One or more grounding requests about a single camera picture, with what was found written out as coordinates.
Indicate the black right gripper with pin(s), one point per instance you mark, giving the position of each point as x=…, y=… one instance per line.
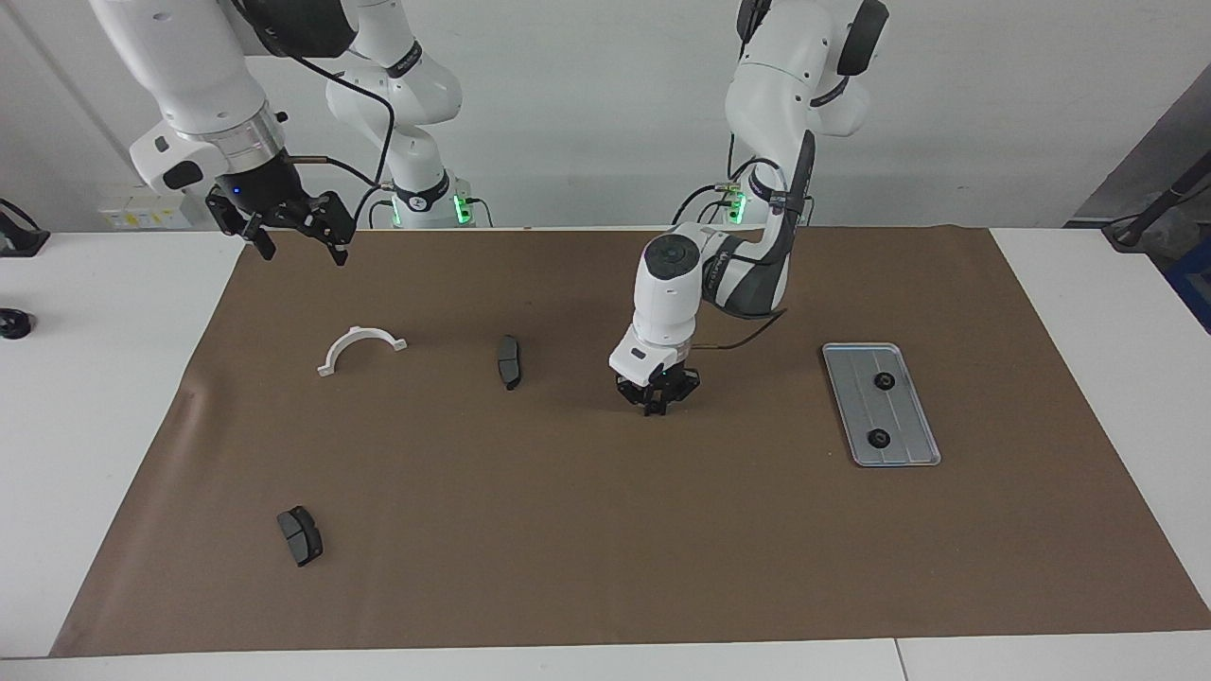
x=270, y=189

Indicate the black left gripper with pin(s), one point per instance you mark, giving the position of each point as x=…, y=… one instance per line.
x=662, y=378

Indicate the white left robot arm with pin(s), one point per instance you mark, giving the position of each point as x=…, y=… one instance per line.
x=667, y=293

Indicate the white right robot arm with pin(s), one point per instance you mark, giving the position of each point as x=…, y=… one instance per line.
x=189, y=66

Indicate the silver ribbed metal tray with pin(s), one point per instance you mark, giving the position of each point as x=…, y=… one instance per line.
x=913, y=446

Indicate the brown paper table mat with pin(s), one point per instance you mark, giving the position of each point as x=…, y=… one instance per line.
x=605, y=530

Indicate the slim dark brake pad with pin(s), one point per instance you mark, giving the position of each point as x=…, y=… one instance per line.
x=509, y=364

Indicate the black table clamp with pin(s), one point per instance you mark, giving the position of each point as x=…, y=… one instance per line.
x=19, y=241

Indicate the black round knob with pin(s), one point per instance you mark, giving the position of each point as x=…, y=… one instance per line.
x=14, y=324

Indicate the wide dark brake pad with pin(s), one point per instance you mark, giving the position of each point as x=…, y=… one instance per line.
x=301, y=537

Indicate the black stand pole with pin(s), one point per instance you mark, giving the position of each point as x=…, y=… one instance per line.
x=1164, y=199

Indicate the white curved plastic bracket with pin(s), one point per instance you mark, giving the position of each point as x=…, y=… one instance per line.
x=361, y=332

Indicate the beige wall socket strip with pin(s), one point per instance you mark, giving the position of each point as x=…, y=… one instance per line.
x=132, y=218

